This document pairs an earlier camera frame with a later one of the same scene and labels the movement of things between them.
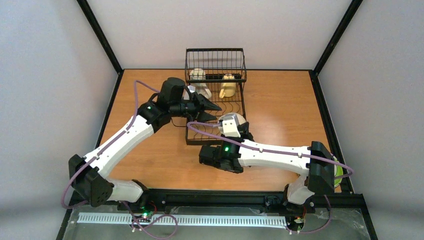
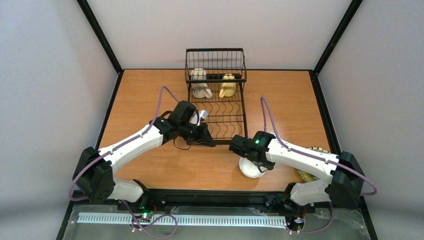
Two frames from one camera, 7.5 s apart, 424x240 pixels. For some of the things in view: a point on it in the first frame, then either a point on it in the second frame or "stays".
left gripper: (196, 108) -> (201, 134)
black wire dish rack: (218, 74) stays
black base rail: (258, 198) stays
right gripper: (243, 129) -> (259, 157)
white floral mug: (201, 88) stays
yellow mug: (228, 89) stays
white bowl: (240, 119) -> (249, 168)
